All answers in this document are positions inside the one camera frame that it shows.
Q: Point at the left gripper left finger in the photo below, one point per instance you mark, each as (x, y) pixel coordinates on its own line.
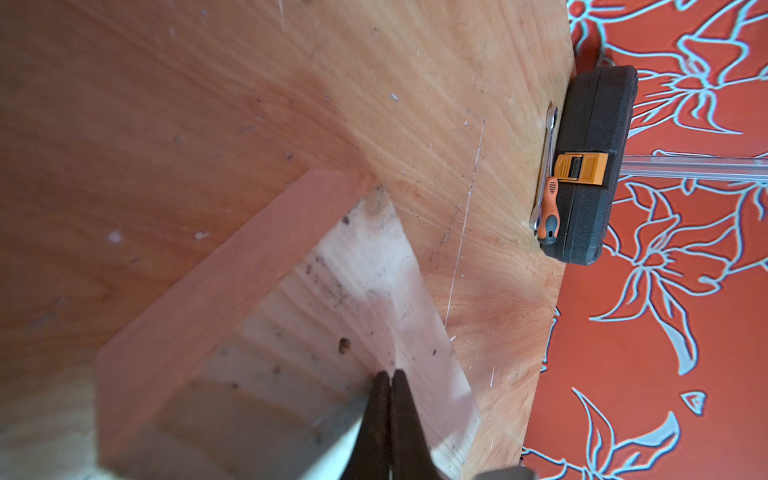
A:
(371, 454)

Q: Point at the light wooden block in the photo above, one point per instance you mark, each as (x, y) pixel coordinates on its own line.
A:
(259, 362)

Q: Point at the silver ratchet wrench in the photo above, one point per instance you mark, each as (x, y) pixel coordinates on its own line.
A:
(544, 171)

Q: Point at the orange black screwdriver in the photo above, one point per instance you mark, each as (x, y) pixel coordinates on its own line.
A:
(549, 218)

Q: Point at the black plastic tool case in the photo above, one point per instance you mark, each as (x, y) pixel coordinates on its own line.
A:
(588, 154)

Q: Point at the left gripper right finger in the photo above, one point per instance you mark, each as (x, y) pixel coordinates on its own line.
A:
(410, 453)

